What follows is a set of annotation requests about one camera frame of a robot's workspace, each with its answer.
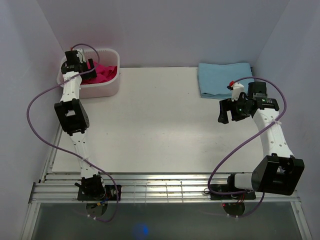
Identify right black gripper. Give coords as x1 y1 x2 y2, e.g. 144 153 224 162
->
217 94 251 124

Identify white plastic basket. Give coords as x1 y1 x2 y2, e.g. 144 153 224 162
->
57 47 120 102

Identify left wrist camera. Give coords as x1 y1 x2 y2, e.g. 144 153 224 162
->
70 48 86 63

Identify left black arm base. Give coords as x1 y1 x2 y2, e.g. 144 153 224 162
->
74 174 117 201

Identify pink trousers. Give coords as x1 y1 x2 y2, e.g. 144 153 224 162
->
81 61 118 85

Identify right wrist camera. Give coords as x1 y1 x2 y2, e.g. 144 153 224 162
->
227 81 245 102

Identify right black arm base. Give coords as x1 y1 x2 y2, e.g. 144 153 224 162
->
203 173 256 202

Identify folded light blue trousers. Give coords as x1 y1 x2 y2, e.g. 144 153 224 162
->
197 62 254 100

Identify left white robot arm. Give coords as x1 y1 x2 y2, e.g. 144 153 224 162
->
54 48 106 200

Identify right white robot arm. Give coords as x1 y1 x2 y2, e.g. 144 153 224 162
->
218 81 305 199

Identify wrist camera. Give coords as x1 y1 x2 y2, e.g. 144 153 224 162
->
70 48 86 63
227 81 245 102

